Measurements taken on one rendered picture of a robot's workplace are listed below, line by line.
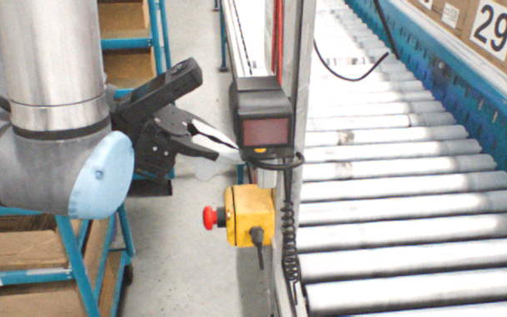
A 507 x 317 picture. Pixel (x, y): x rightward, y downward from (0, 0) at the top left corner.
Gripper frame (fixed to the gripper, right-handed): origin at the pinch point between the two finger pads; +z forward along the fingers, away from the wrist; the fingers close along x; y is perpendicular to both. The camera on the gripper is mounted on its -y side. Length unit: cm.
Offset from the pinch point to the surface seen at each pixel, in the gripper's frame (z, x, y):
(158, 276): 25, -62, 96
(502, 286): 46.1, 10.3, -2.1
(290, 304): 17.0, 9.6, 15.7
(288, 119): -2.6, 12.5, -12.8
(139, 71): -8, -121, 50
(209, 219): 1.0, 1.8, 11.5
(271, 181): 4.9, 3.6, 0.1
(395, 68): 58, -74, -9
